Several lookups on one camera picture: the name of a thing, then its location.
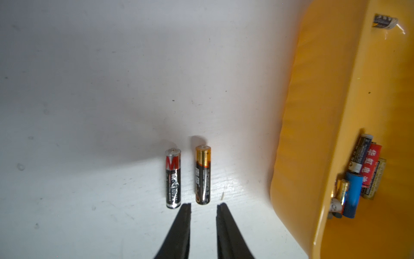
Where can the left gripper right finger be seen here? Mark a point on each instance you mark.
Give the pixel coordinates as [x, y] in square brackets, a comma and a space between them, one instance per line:
[230, 242]

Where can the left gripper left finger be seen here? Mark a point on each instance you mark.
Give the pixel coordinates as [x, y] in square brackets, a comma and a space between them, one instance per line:
[177, 242]

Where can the black red silver battery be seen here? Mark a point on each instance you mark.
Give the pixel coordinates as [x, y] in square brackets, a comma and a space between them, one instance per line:
[173, 178]

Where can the black gold battery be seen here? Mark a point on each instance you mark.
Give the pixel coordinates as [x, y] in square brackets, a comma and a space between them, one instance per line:
[203, 174]

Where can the yellow plastic storage tray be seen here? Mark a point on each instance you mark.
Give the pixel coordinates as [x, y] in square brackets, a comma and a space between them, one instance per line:
[348, 78]

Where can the blue battery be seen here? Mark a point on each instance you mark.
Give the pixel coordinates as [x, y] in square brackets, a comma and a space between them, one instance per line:
[353, 194]

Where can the black white slim battery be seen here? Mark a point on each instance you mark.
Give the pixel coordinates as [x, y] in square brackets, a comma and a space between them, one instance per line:
[359, 153]

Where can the red chinese label battery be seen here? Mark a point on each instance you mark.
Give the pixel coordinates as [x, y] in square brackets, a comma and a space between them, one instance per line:
[370, 163]

